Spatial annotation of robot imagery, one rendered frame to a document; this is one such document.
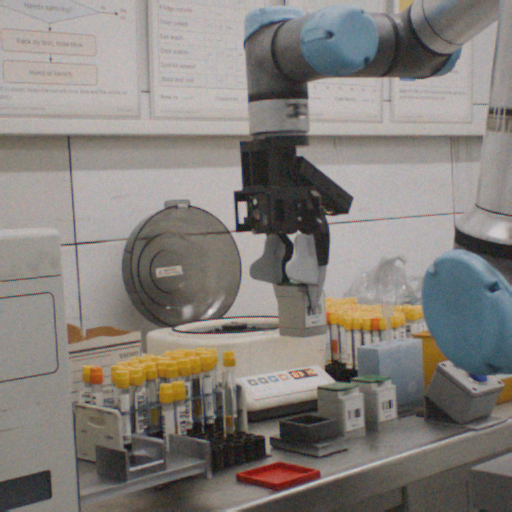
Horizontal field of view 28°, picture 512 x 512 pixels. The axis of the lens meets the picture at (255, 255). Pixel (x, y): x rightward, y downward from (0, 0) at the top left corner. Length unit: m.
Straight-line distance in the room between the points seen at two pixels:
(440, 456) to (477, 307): 0.44
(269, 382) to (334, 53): 0.57
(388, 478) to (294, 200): 0.35
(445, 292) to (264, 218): 0.34
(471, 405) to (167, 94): 0.82
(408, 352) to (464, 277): 0.58
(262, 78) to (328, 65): 0.12
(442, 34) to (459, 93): 1.30
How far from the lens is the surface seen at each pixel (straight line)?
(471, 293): 0.90
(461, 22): 1.16
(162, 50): 1.85
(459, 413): 1.38
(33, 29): 1.71
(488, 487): 1.04
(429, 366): 1.56
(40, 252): 0.96
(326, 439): 1.28
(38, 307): 0.96
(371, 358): 1.43
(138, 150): 1.81
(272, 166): 1.21
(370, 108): 2.23
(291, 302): 1.25
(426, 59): 1.22
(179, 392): 1.17
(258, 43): 1.23
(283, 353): 1.53
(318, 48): 1.13
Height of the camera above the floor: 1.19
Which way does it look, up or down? 3 degrees down
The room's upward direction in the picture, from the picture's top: 3 degrees counter-clockwise
